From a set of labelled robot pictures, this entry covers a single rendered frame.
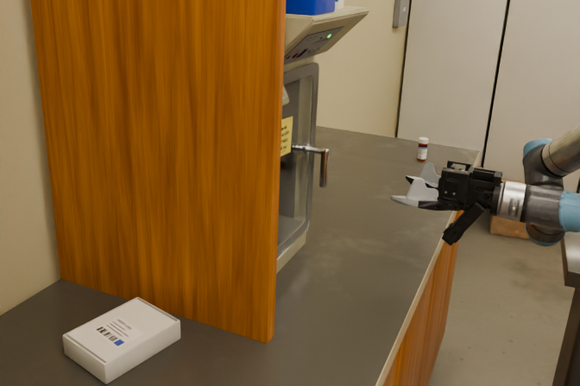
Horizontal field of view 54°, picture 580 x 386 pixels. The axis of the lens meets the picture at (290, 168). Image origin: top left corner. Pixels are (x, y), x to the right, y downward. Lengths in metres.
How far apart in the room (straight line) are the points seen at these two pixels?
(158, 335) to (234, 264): 0.18
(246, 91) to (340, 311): 0.50
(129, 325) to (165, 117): 0.37
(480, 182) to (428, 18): 2.94
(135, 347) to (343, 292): 0.45
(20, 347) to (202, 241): 0.36
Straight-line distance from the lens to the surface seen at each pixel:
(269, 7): 0.88
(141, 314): 1.10
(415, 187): 1.17
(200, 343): 1.09
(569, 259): 1.56
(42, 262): 1.33
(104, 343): 1.05
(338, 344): 1.09
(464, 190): 1.18
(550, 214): 1.18
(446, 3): 4.03
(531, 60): 4.01
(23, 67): 1.20
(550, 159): 1.27
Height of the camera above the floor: 1.59
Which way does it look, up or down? 20 degrees down
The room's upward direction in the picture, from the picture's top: 2 degrees clockwise
